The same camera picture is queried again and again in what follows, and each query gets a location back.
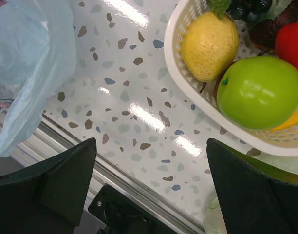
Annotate bright green fake apple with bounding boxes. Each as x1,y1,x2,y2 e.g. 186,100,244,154
216,56,298,130

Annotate dark purple fake grapes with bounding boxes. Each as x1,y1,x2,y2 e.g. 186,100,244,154
226,0,273,24

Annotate dark brown fake mangosteen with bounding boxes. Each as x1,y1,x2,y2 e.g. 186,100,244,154
248,12,297,53

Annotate yellow fake pear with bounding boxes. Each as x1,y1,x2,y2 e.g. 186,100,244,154
181,11,239,82

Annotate yellow fake bell pepper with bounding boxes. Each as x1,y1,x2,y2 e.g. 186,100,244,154
271,107,298,131

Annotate light blue plastic bag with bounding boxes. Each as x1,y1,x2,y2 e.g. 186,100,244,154
0,0,76,157

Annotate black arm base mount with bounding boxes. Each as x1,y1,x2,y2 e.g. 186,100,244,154
88,184,164,234

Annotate white perforated plastic basket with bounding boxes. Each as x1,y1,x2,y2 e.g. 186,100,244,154
164,0,298,156

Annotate red fake bell pepper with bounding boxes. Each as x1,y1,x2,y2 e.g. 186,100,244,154
275,21,298,70

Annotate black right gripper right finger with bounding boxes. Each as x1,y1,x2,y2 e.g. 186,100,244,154
206,138,298,234

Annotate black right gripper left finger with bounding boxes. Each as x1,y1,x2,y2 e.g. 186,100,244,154
0,138,96,234

